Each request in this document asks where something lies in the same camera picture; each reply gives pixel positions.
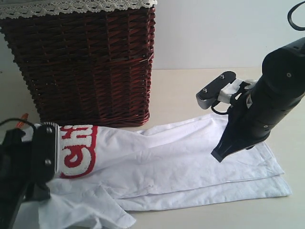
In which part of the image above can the orange garment tag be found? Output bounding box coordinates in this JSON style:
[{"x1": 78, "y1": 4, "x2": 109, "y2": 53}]
[{"x1": 15, "y1": 113, "x2": 29, "y2": 129}]

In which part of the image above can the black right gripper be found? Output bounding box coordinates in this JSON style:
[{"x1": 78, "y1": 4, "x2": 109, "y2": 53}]
[{"x1": 211, "y1": 92, "x2": 271, "y2": 162}]

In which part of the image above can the white t-shirt with red lettering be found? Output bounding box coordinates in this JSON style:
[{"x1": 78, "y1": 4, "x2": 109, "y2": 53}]
[{"x1": 37, "y1": 114, "x2": 291, "y2": 229}]

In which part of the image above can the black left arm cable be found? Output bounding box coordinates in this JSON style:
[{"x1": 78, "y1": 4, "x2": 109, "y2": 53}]
[{"x1": 0, "y1": 118, "x2": 38, "y2": 132}]

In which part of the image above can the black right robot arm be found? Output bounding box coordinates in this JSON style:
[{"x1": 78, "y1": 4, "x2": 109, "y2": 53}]
[{"x1": 211, "y1": 38, "x2": 305, "y2": 162}]

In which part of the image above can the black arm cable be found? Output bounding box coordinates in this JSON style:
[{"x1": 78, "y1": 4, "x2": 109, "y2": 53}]
[
  {"x1": 0, "y1": 118, "x2": 38, "y2": 132},
  {"x1": 287, "y1": 2, "x2": 305, "y2": 31}
]

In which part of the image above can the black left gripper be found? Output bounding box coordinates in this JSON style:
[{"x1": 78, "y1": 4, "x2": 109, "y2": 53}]
[{"x1": 0, "y1": 129, "x2": 51, "y2": 229}]

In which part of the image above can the dark red wicker basket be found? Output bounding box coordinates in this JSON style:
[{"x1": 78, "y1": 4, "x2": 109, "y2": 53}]
[{"x1": 0, "y1": 6, "x2": 155, "y2": 127}]

